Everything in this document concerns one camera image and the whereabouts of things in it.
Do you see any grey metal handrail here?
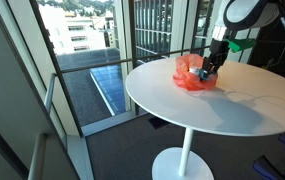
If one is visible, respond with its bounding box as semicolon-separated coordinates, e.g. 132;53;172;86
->
27;72;57;180

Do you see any white round table base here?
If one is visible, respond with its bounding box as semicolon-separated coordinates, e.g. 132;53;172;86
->
151;147;215;180

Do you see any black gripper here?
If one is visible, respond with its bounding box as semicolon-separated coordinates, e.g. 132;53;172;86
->
200;38;232;81

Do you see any blue container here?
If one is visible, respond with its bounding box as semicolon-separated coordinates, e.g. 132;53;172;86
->
197;68;218;82

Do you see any orange plastic bag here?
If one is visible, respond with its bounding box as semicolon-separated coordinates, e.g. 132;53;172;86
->
172;53;219;92

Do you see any white table pedestal leg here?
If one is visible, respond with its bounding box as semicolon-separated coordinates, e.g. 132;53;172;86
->
177;127;195;178

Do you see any dark window railing bar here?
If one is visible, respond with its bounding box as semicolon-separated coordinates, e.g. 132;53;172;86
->
59;38;257;74

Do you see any blue and black floor item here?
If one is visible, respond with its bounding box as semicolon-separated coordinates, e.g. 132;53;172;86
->
252;154;285;180

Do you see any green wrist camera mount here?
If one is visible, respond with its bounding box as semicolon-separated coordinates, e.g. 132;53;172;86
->
226;37;258;54

